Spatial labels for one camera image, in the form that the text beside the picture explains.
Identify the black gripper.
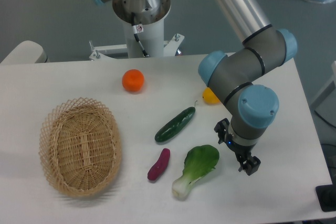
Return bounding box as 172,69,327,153
214,119,261,176

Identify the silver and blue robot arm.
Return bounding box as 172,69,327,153
94,0,297,175

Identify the green cucumber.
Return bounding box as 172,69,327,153
154,100,198,144

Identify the green bok choy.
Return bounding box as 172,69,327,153
172,145,219,200

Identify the yellow lemon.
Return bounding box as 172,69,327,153
202,87,220,105

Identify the purple sweet potato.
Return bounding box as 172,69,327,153
147,148,171,182

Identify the black box at edge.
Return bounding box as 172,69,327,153
316,185,335,212

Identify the orange tangerine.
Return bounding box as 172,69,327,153
122,69,144,92

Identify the woven wicker basket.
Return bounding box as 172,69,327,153
39,98,122,197

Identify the white chair back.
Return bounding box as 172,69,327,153
1,40,50,66

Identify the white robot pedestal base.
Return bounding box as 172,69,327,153
89,0,184,60

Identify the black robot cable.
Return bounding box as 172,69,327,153
130,12,150,58

